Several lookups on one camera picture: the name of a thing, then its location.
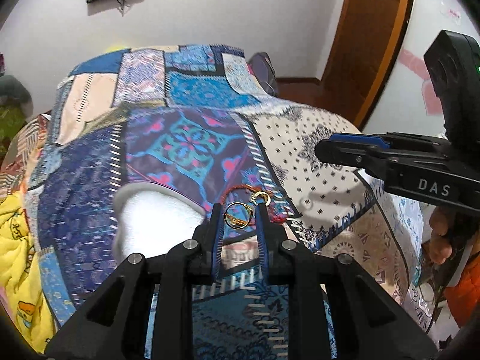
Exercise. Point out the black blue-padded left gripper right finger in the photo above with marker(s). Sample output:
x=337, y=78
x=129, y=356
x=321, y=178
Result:
x=354, y=150

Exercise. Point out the dark bag on floor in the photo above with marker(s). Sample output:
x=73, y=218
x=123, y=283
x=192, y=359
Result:
x=261, y=66

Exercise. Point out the brown wooden door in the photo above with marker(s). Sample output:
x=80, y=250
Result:
x=368, y=34

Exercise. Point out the orange garment sleeve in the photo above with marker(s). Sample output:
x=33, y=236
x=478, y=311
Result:
x=464, y=298

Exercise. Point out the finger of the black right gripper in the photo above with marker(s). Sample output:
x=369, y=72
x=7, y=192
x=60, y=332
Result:
x=261, y=240

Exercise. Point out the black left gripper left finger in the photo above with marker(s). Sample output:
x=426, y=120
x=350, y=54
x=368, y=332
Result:
x=217, y=222

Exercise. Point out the gold ring jewelry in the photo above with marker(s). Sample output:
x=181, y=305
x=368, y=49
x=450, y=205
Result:
x=240, y=215

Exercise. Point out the person's right hand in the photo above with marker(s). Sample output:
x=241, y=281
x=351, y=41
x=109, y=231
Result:
x=441, y=220

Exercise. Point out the blue patchwork bedspread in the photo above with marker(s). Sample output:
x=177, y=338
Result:
x=343, y=254

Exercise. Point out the yellow cartoon blanket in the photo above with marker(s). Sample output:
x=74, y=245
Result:
x=20, y=276

